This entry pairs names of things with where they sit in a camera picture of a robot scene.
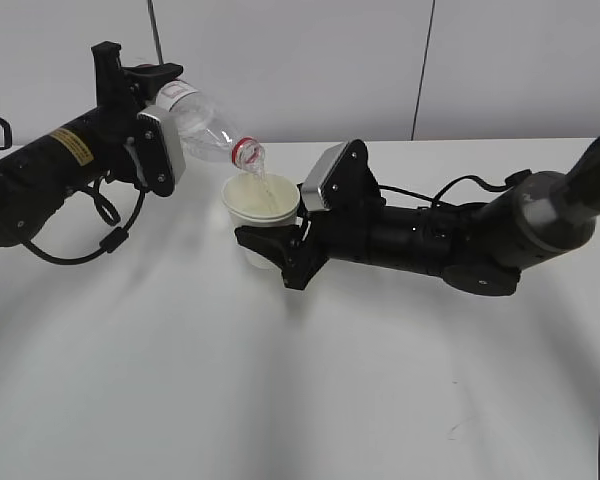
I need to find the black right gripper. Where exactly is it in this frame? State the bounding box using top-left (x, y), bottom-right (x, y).
top-left (234, 197), bottom-right (380, 290)

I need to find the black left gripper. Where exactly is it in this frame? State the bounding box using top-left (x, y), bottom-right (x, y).
top-left (91, 41), bottom-right (184, 188)

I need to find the white paper cup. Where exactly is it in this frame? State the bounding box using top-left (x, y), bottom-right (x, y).
top-left (221, 173), bottom-right (302, 271)

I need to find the clear water bottle red label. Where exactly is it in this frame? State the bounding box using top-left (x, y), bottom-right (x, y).
top-left (146, 77), bottom-right (265, 178)

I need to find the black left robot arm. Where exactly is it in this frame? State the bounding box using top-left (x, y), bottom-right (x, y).
top-left (0, 41), bottom-right (186, 247)

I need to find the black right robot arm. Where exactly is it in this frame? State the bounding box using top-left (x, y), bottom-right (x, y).
top-left (235, 137), bottom-right (600, 297)

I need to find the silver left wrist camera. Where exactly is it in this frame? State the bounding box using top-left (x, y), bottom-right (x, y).
top-left (131, 105), bottom-right (186, 197)

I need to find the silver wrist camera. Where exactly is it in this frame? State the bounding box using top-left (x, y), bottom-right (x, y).
top-left (131, 105), bottom-right (186, 197)
top-left (300, 139), bottom-right (380, 212)

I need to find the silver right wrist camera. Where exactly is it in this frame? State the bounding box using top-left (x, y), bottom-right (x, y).
top-left (300, 139), bottom-right (380, 212)

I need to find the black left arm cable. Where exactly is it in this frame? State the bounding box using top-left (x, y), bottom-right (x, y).
top-left (0, 113), bottom-right (147, 265)

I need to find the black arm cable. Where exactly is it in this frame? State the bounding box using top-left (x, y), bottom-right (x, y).
top-left (379, 169), bottom-right (534, 209)
top-left (0, 113), bottom-right (147, 265)

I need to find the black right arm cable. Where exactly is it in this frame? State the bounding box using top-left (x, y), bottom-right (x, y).
top-left (379, 169), bottom-right (534, 209)

